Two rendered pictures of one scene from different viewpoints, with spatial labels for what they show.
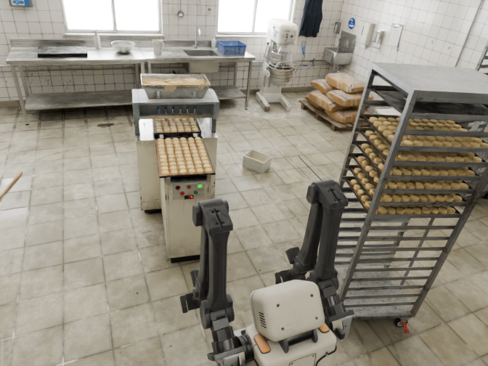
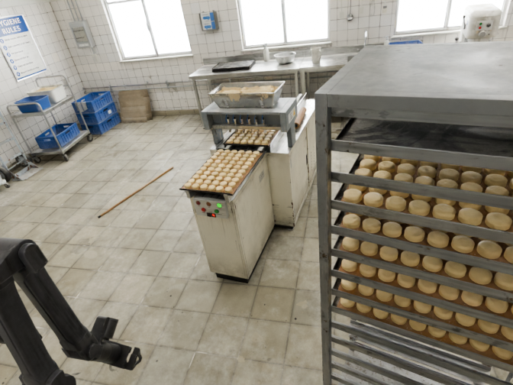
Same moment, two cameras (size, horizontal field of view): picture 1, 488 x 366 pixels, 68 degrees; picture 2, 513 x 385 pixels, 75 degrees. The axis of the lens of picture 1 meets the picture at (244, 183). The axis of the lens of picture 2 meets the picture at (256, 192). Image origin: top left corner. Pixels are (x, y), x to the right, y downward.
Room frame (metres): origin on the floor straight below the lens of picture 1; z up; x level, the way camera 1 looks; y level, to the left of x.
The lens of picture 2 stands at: (1.04, -1.12, 2.05)
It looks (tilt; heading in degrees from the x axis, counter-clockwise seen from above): 33 degrees down; 43
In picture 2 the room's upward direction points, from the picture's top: 8 degrees counter-clockwise
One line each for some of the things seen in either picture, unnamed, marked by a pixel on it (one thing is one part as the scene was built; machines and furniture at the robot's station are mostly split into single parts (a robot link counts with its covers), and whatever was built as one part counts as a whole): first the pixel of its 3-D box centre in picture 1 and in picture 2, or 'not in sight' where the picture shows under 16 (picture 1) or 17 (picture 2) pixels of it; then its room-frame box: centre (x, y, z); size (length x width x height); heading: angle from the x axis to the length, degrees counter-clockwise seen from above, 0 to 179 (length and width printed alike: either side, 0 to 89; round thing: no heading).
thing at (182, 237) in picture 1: (182, 197); (238, 213); (2.53, 0.51, 0.45); 0.70 x 0.34 x 0.90; 18
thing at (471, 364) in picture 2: (362, 247); (414, 345); (2.16, -0.97, 0.42); 0.64 x 0.03 x 0.03; 100
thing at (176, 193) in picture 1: (188, 190); (211, 207); (2.19, 0.40, 0.77); 0.24 x 0.04 x 0.14; 108
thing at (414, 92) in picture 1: (365, 229); (326, 325); (1.70, -0.75, 0.97); 0.03 x 0.03 x 1.70; 10
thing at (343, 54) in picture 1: (340, 50); not in sight; (6.89, -1.49, 0.93); 0.99 x 0.38 x 1.09; 26
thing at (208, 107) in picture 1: (175, 113); (251, 124); (3.01, 0.67, 1.01); 0.72 x 0.33 x 0.34; 108
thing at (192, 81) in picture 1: (175, 84); (246, 92); (3.01, 0.67, 1.28); 0.54 x 0.27 x 0.06; 108
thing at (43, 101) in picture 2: not in sight; (33, 104); (2.65, 4.55, 0.88); 0.40 x 0.30 x 0.16; 119
